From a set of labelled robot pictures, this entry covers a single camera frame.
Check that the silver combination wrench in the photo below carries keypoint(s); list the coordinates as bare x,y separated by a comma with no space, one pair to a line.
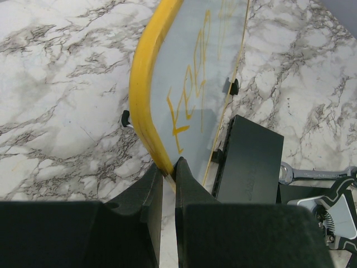
290,174

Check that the black flat box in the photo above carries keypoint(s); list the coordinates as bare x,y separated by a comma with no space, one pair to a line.
249,164

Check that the black grey wire stripper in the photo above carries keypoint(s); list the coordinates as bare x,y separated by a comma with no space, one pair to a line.
325,203

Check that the yellow framed whiteboard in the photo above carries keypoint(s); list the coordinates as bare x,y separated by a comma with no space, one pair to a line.
183,70

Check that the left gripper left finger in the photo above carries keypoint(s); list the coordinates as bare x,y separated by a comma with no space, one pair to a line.
123,232

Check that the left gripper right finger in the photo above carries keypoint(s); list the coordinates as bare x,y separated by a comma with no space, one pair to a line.
213,234

